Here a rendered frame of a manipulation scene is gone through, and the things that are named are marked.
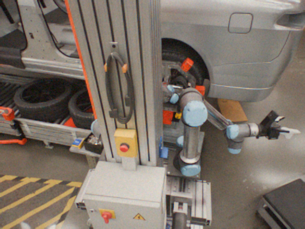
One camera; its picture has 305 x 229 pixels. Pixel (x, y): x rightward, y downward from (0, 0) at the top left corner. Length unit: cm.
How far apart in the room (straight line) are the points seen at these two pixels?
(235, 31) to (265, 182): 153
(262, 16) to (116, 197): 165
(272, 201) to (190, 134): 118
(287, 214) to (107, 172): 152
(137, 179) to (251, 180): 182
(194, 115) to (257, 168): 183
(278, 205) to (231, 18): 150
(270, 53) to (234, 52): 28
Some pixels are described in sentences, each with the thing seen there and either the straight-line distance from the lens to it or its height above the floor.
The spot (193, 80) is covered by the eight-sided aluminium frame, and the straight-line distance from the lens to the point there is 230.
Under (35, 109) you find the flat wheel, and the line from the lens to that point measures 313.
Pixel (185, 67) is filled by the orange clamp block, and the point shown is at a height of 110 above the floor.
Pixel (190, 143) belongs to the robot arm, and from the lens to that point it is 137.
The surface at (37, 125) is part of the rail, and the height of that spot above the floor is 36.
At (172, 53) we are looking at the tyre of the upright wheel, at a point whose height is 118.
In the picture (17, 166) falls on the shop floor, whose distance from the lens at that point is 325.
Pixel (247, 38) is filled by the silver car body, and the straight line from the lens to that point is 221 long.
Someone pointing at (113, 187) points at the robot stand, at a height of 123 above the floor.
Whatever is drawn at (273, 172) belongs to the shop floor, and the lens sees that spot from 298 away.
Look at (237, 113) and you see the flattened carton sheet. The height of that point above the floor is 1.
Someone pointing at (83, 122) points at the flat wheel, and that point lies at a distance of 284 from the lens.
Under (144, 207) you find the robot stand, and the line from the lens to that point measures 112.
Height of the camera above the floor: 218
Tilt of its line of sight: 39 degrees down
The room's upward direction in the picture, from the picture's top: 3 degrees counter-clockwise
